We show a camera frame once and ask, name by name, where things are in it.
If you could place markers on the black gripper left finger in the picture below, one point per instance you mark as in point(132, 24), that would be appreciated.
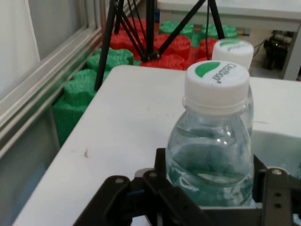
point(145, 200)

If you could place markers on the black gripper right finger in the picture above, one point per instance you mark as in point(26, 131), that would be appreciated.
point(277, 200)

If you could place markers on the green label water bottle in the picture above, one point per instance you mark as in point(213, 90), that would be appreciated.
point(211, 153)
point(235, 51)

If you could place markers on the green foam block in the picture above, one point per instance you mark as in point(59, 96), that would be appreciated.
point(188, 28)
point(77, 99)

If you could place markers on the black electronic device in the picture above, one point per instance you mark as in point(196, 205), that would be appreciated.
point(276, 49)

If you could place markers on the large red foam block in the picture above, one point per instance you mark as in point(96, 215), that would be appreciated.
point(174, 51)

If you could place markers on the black tripod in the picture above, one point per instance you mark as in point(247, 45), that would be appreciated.
point(150, 28)

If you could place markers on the aluminium wall rail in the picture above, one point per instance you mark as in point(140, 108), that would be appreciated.
point(47, 70)

